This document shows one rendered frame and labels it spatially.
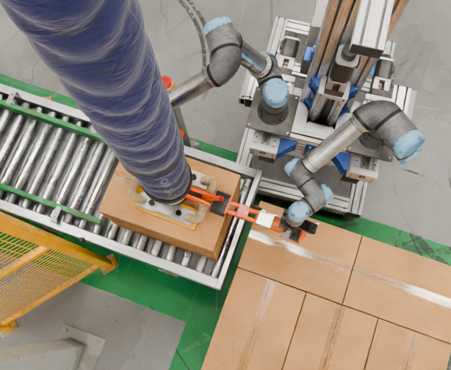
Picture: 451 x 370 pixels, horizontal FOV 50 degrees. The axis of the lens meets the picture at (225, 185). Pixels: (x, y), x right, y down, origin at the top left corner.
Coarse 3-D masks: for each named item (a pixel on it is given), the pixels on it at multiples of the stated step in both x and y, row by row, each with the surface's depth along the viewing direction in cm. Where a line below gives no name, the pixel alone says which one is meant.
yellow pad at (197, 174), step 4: (192, 168) 239; (192, 172) 238; (196, 172) 238; (200, 172) 239; (204, 172) 239; (192, 176) 235; (196, 176) 236; (200, 176) 238; (212, 176) 238; (216, 176) 238; (192, 180) 237; (196, 180) 237; (192, 184) 237; (196, 184) 237; (200, 184) 237; (200, 188) 237; (204, 188) 236
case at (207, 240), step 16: (192, 160) 243; (112, 176) 241; (128, 176) 241; (224, 176) 240; (240, 176) 241; (112, 192) 239; (224, 192) 238; (112, 208) 237; (128, 208) 237; (208, 208) 236; (128, 224) 247; (144, 224) 235; (160, 224) 235; (208, 224) 234; (224, 224) 240; (160, 240) 271; (176, 240) 240; (192, 240) 232; (208, 240) 232; (208, 256) 264
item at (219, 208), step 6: (216, 192) 222; (222, 192) 222; (228, 198) 222; (210, 204) 220; (216, 204) 221; (222, 204) 221; (228, 204) 220; (210, 210) 220; (216, 210) 221; (222, 210) 221; (222, 216) 223
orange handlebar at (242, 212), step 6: (180, 132) 231; (192, 186) 225; (198, 192) 224; (204, 192) 224; (192, 198) 223; (198, 198) 223; (204, 204) 223; (234, 204) 222; (240, 204) 221; (228, 210) 221; (240, 210) 220; (246, 210) 220; (252, 210) 221; (240, 216) 220; (246, 216) 220; (270, 228) 219; (276, 228) 218
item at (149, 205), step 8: (144, 192) 237; (152, 200) 233; (136, 208) 236; (144, 208) 235; (152, 208) 234; (176, 208) 234; (184, 208) 234; (192, 208) 234; (160, 216) 234; (168, 216) 233; (176, 216) 233; (176, 224) 233; (184, 224) 232; (192, 224) 232
